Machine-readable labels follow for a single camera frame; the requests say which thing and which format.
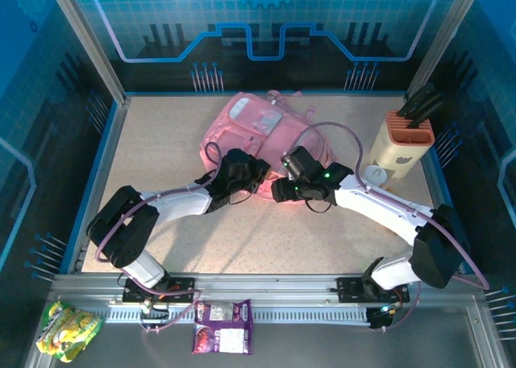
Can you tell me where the pink backpack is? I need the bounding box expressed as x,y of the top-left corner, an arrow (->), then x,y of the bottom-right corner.
199,89 -> 338,202

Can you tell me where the purple snack bag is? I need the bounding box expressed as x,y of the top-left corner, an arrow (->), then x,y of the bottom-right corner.
192,299 -> 255,356

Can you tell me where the green yellow snack bag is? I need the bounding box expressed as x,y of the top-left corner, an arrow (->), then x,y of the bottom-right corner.
35,300 -> 106,364

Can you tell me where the beige knife block orange top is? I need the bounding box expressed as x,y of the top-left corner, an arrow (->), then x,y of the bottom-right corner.
368,110 -> 436,179

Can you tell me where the small black connector module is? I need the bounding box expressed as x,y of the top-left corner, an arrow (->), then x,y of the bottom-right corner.
139,301 -> 170,333

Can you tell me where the black control board with LEDs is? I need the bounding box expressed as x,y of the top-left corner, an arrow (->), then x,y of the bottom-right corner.
367,303 -> 401,331

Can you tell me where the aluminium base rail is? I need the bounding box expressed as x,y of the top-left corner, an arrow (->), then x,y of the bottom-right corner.
51,273 -> 481,309

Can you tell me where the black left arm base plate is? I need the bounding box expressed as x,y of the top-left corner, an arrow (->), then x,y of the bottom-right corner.
122,277 -> 198,304

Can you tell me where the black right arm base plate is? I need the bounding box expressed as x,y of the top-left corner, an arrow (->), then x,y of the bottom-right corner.
336,276 -> 411,304

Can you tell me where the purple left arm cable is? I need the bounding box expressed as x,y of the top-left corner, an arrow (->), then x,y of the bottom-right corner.
94,141 -> 223,337

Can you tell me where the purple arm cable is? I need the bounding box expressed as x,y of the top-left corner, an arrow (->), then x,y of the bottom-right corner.
296,121 -> 491,333
94,141 -> 223,337

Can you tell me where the black handled knife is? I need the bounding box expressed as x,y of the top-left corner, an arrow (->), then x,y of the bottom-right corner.
397,83 -> 436,117
406,101 -> 444,129
402,93 -> 443,121

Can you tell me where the grey slotted cable duct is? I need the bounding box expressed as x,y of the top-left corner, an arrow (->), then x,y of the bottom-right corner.
91,307 -> 372,325

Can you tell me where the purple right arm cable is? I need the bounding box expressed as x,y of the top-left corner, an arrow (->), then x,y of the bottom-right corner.
296,121 -> 491,333

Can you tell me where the aluminium frame post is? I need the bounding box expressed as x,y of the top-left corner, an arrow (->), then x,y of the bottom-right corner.
44,0 -> 128,105
406,0 -> 485,98

